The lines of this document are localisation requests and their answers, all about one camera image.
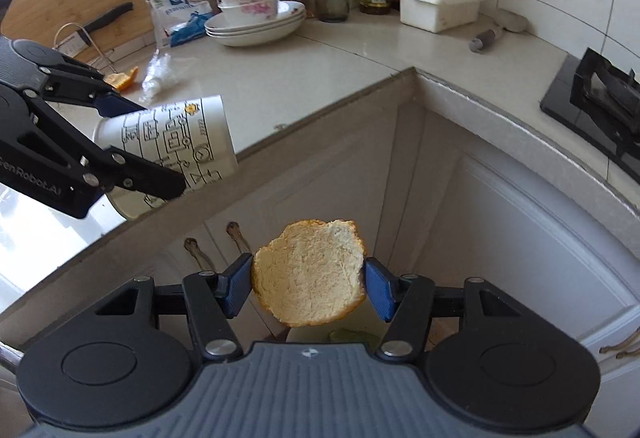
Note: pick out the black gas stove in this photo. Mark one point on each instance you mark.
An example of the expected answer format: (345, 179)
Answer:
(600, 103)

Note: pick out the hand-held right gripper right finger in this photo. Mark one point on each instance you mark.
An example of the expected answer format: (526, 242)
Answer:
(382, 288)

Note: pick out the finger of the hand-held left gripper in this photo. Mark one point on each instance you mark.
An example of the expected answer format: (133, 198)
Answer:
(50, 153)
(117, 105)

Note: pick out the printed paper cup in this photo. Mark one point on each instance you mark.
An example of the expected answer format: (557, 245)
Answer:
(170, 133)

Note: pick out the white lidded plastic box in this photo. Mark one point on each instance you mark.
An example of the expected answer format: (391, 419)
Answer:
(440, 8)

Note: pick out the blue and white salt bag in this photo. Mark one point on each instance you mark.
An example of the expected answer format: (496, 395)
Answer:
(177, 20)

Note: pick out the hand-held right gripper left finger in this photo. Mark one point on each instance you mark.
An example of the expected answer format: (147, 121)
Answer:
(237, 285)

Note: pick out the white plate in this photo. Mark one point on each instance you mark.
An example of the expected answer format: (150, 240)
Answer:
(250, 43)
(290, 11)
(250, 34)

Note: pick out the small pale orange peel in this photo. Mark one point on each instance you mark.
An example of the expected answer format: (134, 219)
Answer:
(122, 79)

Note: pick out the white kitchen cabinet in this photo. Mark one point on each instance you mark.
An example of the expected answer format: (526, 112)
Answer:
(500, 228)

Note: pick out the crumpled clear plastic wrap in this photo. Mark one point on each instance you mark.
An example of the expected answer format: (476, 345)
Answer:
(157, 75)

